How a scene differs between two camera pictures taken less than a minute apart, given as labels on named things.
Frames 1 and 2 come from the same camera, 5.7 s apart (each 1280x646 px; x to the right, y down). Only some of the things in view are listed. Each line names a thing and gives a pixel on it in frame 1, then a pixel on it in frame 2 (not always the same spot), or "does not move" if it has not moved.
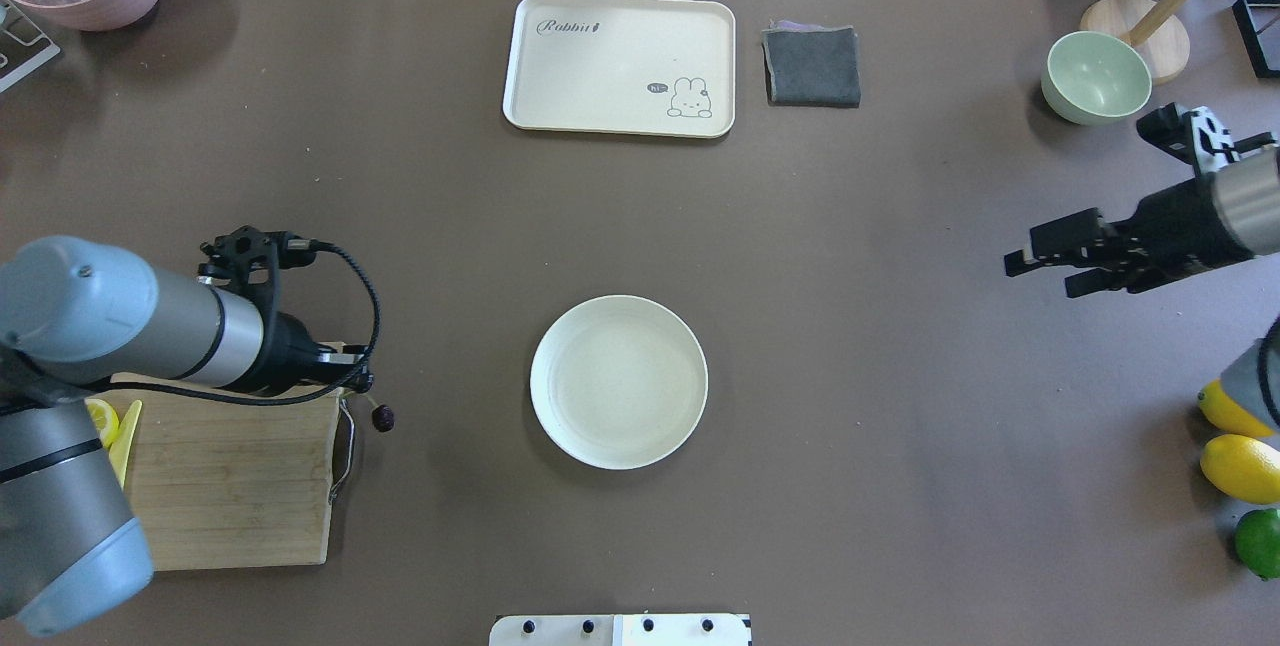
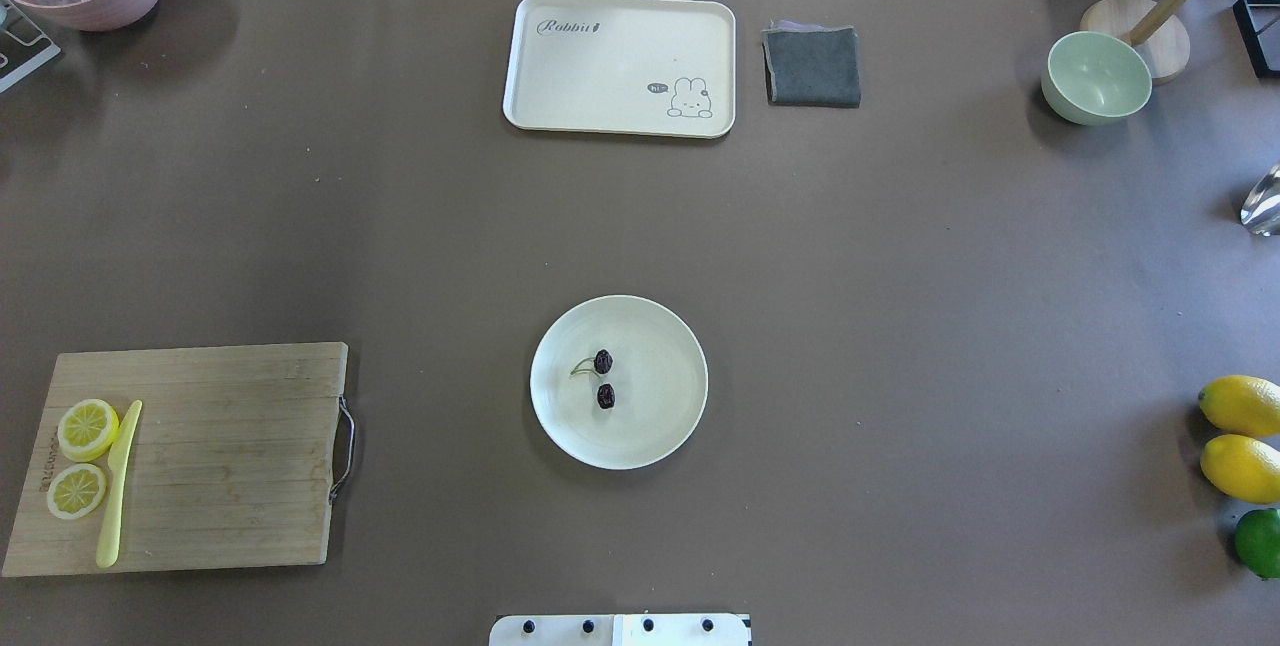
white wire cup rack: [23, 47] does not move
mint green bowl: [1094, 79] does not move
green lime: [1257, 540] does not move
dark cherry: [383, 418] -> [606, 395]
